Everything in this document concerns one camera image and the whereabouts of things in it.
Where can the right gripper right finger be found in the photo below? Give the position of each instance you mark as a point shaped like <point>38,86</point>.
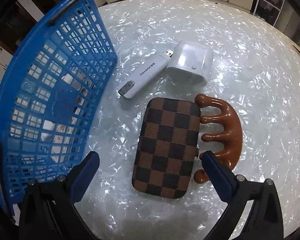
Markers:
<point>265,217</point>

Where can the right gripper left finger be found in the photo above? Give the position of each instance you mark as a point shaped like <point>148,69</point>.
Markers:
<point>48,209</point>

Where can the blue plastic basket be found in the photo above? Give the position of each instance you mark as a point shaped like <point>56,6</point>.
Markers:
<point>71,37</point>

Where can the white earbud charging case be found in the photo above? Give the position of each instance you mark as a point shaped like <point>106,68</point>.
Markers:
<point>191,63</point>

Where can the white remote control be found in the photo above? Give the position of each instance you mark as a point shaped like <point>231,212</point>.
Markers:
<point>68,111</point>

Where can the brown wooden massage comb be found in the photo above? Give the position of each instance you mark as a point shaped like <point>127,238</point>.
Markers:
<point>231,137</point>

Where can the brown checkered case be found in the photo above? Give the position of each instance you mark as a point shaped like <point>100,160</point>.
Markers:
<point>167,148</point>

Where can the white USB dongle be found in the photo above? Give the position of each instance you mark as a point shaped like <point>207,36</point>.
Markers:
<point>144,74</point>

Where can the white wire shelf rack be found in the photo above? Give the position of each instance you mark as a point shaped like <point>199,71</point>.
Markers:
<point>267,10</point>

